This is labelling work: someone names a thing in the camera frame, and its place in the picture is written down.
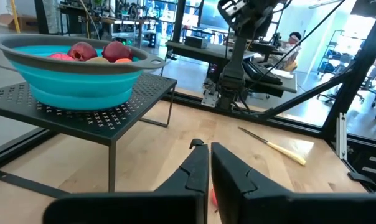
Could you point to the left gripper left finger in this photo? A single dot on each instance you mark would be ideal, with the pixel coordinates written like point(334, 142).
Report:
point(181, 202)

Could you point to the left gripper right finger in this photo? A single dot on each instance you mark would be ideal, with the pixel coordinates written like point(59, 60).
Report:
point(253, 205)

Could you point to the small orange toy fruit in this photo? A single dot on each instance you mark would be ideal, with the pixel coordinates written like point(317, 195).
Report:
point(213, 197)

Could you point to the dark red toy pomegranate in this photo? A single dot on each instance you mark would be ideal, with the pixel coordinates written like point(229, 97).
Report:
point(82, 51)
point(116, 51)

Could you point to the blue collapsible bowl grey rim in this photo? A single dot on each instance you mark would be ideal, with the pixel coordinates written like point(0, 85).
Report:
point(76, 84)

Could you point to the red yellow toy mango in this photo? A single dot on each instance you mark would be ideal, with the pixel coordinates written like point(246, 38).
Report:
point(60, 56)

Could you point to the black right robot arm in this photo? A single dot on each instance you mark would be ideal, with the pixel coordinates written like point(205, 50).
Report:
point(234, 62)

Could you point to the person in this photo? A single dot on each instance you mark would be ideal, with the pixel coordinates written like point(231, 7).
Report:
point(290, 46)

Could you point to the black keyboard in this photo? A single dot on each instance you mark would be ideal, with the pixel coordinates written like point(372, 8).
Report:
point(262, 73)

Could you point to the grey operator desk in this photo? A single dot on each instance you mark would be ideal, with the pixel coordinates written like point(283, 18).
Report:
point(206, 51)

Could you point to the small grey box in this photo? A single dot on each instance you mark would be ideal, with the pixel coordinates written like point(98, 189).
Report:
point(195, 42)

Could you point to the black perforated metal rack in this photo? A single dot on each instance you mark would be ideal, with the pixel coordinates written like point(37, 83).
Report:
point(113, 112)

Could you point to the cardboard box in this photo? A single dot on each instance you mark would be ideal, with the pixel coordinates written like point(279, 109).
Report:
point(23, 22)

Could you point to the silver arm base bracket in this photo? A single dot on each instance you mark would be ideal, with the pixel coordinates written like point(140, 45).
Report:
point(210, 99)

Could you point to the black frame clip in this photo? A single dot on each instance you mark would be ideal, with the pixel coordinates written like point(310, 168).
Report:
point(360, 179)

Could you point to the silver frame bracket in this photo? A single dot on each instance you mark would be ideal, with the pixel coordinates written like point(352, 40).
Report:
point(342, 137)

